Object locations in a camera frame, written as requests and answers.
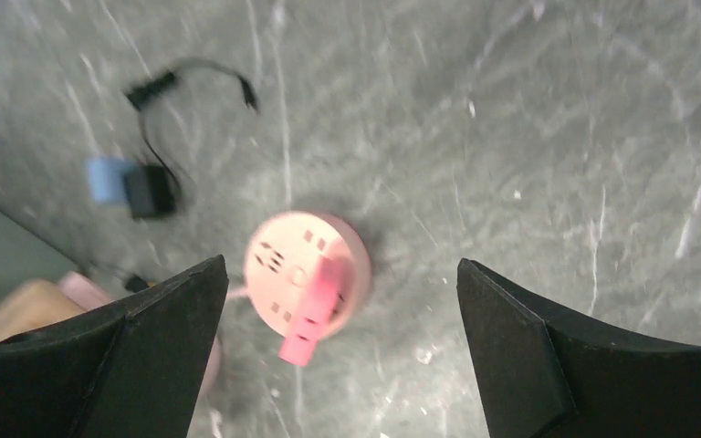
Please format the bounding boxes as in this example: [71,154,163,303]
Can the blue plug adapter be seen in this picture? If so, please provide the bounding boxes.
[86,156,136,205]

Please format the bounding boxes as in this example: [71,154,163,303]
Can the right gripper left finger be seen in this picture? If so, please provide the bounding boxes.
[0,255,228,437]

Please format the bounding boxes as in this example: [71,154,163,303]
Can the black power adapter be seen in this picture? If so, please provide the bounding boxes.
[123,57,259,220]

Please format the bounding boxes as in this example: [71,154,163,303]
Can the pink socket cable plug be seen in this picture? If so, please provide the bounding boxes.
[57,271,224,397]

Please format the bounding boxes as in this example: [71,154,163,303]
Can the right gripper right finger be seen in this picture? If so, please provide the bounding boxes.
[456,259,701,437]

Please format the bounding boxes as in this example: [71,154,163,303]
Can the pink round socket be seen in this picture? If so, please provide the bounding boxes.
[227,211,372,339]

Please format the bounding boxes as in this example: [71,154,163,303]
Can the beige cube socket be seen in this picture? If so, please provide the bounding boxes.
[0,280,85,342]

